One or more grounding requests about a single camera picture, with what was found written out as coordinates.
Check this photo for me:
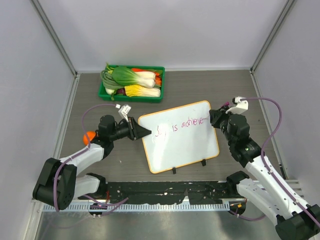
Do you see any green plastic tray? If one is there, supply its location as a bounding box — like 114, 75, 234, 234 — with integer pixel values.
98, 65, 165, 103

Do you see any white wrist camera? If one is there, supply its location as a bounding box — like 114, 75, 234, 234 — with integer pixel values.
225, 96, 249, 115
115, 104, 132, 122

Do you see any orange framed whiteboard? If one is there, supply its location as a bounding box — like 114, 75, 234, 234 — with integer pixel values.
138, 100, 220, 174

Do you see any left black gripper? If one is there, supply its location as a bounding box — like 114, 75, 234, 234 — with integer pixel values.
109, 116, 150, 142

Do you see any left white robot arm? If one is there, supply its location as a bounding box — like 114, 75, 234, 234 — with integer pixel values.
32, 115, 152, 211

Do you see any aluminium rail with cable duct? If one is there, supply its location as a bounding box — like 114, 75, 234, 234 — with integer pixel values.
31, 179, 301, 213

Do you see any left aluminium frame post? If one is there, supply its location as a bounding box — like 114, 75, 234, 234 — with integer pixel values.
30, 0, 78, 77

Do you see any purple eggplant toy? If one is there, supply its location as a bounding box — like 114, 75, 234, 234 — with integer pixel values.
116, 88, 126, 96

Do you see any yellow cabbage toy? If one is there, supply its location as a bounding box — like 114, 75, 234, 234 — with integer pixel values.
124, 84, 161, 98

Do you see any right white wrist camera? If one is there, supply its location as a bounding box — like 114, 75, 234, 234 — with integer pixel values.
225, 96, 249, 115

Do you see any right aluminium frame post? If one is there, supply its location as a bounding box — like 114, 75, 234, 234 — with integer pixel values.
250, 0, 297, 74

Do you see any pink whiteboard marker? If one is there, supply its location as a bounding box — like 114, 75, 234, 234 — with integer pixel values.
209, 101, 230, 121

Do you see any aluminium frame post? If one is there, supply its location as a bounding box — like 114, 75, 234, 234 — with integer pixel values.
30, 0, 78, 77
250, 0, 297, 74

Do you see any green bean bundle toy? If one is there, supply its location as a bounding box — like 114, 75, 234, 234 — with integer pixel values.
100, 63, 123, 96

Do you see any green bok choy toy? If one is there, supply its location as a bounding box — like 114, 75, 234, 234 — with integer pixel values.
111, 66, 156, 88

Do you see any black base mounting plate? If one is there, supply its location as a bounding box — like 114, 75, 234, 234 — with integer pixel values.
89, 181, 243, 205

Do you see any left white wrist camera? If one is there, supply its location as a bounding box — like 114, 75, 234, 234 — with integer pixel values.
115, 104, 132, 122

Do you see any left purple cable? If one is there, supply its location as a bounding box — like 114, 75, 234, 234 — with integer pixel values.
53, 103, 121, 211

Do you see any purple cable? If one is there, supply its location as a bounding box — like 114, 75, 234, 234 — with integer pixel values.
53, 103, 121, 211
242, 96, 320, 231

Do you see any orange fruit toy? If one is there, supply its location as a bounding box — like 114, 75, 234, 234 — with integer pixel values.
82, 131, 96, 146

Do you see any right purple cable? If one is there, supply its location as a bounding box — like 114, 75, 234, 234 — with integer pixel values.
242, 96, 320, 231

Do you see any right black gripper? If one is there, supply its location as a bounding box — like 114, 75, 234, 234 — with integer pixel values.
210, 105, 238, 146

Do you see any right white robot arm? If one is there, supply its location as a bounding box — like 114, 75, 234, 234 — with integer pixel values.
209, 106, 320, 240

